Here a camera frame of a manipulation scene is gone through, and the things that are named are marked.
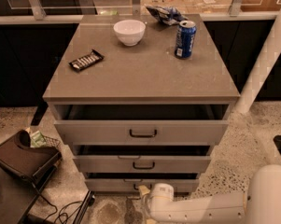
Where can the grey top drawer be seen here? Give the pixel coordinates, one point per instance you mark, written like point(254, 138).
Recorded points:
point(142, 125)

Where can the blue soda can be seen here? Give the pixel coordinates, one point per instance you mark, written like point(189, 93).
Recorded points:
point(186, 31)

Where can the wire basket with green packet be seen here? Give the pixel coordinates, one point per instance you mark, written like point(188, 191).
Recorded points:
point(38, 139)

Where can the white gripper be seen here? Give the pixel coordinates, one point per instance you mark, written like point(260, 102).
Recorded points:
point(160, 194)

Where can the grey drawer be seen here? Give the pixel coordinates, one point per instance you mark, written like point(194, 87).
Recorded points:
point(142, 125)
point(141, 159)
point(129, 182)

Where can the grey bottom drawer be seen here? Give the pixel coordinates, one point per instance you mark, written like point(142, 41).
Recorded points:
point(129, 182)

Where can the grey drawer cabinet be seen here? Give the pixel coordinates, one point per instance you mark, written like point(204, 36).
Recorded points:
point(146, 74)

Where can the grey middle drawer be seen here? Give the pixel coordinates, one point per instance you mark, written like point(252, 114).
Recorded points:
point(141, 159)

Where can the blue chip bag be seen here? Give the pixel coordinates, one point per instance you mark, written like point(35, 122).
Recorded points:
point(166, 15)

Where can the black snack bar wrapper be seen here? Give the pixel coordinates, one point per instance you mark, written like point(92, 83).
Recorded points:
point(86, 61)

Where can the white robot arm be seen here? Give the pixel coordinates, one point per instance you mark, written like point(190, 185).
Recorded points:
point(261, 204)

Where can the white diagonal post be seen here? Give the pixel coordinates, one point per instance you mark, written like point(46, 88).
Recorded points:
point(264, 64)

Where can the white bowl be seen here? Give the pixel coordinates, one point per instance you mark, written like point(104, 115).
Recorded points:
point(129, 32)

